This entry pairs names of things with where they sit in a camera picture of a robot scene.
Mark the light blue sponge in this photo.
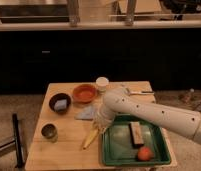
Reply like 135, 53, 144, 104
54, 99, 67, 111

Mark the orange bowl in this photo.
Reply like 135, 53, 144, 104
72, 84, 97, 103

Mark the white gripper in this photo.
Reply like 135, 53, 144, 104
94, 104, 114, 131

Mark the metal can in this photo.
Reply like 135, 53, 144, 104
41, 124, 58, 143

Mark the yellow banana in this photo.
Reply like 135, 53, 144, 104
83, 125, 99, 149

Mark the wooden table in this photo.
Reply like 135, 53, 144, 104
24, 80, 178, 171

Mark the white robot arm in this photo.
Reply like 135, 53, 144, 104
94, 87, 201, 145

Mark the grey cloth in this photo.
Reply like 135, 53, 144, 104
75, 105, 97, 120

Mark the brown rectangular block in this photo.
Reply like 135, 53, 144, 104
130, 122, 144, 146

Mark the silver spoon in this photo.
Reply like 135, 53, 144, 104
123, 87, 154, 95

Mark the black metal stand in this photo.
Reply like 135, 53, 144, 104
0, 113, 24, 168

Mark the dark brown bowl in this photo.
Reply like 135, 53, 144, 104
49, 93, 71, 114

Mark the orange fruit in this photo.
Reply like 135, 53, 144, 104
137, 146, 153, 161

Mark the white paper cup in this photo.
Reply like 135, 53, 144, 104
96, 77, 109, 92

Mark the green plastic tray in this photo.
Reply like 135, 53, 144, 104
102, 114, 171, 167

